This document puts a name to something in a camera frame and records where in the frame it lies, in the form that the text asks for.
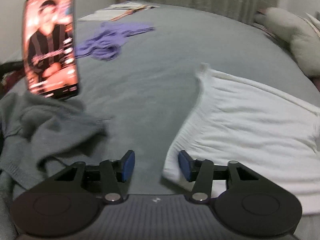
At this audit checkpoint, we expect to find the smartphone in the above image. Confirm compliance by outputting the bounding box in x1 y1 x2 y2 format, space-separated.
22 0 80 102

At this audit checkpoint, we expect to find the open book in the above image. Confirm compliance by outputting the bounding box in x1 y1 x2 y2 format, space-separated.
109 1 160 12

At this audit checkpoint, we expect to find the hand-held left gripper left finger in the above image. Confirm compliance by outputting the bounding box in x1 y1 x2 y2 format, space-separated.
50 150 136 205

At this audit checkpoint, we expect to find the white flat cloth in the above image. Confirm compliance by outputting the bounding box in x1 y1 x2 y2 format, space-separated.
77 7 140 22

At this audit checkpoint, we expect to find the purple garment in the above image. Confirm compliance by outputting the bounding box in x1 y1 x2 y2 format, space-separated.
75 21 155 62

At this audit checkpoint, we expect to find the dark red patterned cloth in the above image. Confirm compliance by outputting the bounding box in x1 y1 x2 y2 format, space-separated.
0 71 25 98

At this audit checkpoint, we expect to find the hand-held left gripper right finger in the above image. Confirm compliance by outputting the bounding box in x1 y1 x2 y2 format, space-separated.
178 150 262 203

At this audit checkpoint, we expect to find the grey bed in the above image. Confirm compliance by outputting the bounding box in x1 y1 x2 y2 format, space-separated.
0 4 320 240

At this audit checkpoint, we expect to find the grey sweater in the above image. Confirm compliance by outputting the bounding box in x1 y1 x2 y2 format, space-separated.
0 91 113 193

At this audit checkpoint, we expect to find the white garment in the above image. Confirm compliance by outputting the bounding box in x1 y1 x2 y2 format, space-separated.
160 62 320 217

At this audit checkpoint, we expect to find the grey printed duvet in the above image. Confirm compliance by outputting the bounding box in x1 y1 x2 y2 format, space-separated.
254 7 320 78

